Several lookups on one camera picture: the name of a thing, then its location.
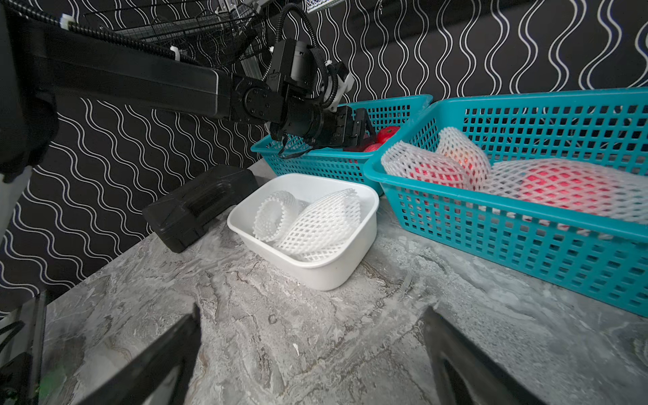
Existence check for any white plastic tray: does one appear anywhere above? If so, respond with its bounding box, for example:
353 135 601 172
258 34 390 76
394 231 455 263
227 174 380 291

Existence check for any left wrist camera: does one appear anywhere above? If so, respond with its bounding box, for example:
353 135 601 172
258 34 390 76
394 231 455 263
263 39 355 112

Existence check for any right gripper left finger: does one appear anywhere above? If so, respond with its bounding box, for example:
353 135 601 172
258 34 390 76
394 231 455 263
81 305 202 404

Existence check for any netted apple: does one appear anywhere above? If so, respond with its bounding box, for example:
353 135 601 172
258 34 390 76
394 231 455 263
480 158 647 225
381 141 470 189
436 127 491 192

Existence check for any right teal plastic basket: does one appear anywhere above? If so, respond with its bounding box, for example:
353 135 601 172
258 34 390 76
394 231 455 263
363 88 647 316

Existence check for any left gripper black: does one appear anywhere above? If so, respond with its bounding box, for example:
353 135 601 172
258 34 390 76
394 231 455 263
269 104 376 151

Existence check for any left teal plastic basket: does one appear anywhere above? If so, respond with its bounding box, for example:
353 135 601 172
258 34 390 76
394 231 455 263
251 94 433 195

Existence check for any teal plastic basket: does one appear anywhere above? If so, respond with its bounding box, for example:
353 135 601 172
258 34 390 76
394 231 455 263
363 88 647 316
251 94 433 195

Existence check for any white foam net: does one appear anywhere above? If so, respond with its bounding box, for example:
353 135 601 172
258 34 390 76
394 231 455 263
276 188 361 262
253 191 307 242

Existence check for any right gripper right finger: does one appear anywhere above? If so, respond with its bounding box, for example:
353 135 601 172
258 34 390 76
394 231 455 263
421 306 543 404

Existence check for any black plastic tool case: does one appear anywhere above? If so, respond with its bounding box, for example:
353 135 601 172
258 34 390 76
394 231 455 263
143 165 258 253

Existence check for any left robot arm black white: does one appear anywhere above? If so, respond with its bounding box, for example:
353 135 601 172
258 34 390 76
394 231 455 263
1 1 376 183

